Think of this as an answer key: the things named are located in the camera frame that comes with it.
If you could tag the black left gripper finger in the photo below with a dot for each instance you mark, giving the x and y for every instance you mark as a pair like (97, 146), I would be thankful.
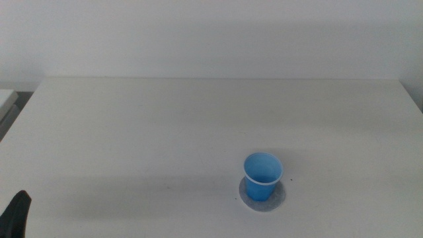
(16, 215)

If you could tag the blue plastic cup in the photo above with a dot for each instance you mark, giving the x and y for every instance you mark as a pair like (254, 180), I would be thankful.
(261, 185)

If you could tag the round grey cup mat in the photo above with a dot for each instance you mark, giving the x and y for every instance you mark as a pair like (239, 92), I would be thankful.
(264, 205)

